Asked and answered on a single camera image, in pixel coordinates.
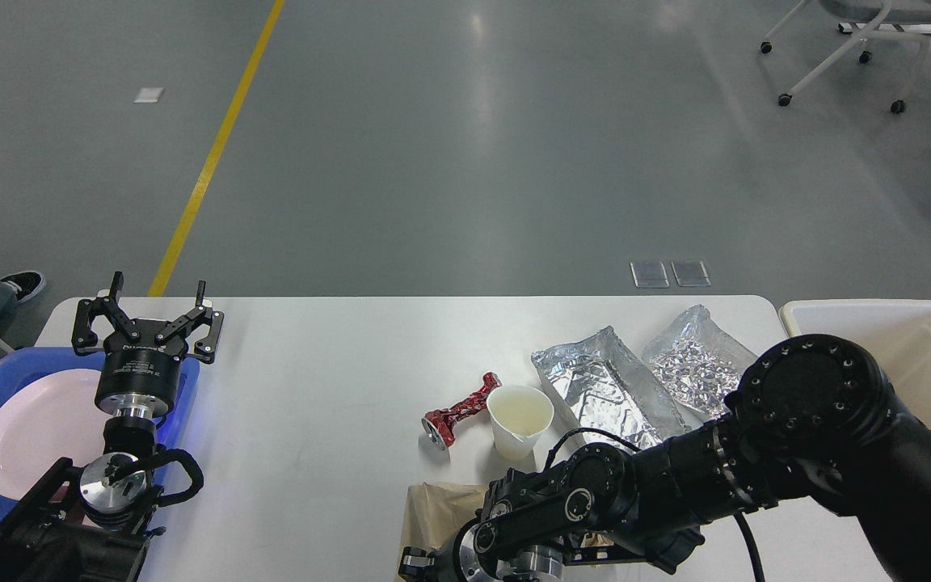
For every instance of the clear floor plate right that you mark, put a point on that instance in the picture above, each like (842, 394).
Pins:
(691, 273)

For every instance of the black sneaker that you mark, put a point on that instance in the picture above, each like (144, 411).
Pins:
(24, 285)

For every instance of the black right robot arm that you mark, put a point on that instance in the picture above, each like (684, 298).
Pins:
(815, 416)

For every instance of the clear floor plate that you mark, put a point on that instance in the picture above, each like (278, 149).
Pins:
(691, 273)
(650, 274)

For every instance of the white office chair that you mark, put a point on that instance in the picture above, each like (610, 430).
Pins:
(871, 22)

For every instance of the clear plastic wrap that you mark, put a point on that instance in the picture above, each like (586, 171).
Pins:
(697, 362)

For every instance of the white paper cup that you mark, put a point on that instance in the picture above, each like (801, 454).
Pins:
(519, 415)

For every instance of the white floor tape patch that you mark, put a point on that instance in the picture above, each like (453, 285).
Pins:
(148, 95)

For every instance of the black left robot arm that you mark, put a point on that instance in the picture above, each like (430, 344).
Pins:
(92, 522)

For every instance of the large brown paper bag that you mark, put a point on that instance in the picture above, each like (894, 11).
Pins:
(434, 513)

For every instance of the beige plastic bin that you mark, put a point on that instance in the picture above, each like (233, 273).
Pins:
(897, 332)

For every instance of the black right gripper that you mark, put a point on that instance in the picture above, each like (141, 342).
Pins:
(455, 561)

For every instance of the aluminium foil tray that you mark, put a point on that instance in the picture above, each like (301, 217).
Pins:
(598, 383)

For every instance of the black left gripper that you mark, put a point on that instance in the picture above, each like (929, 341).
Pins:
(141, 376)

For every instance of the clear floor plate left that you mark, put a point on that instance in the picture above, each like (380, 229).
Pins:
(650, 274)

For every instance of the crushed red can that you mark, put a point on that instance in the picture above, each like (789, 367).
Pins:
(438, 425)

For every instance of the pink plate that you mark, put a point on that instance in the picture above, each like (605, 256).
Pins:
(53, 417)

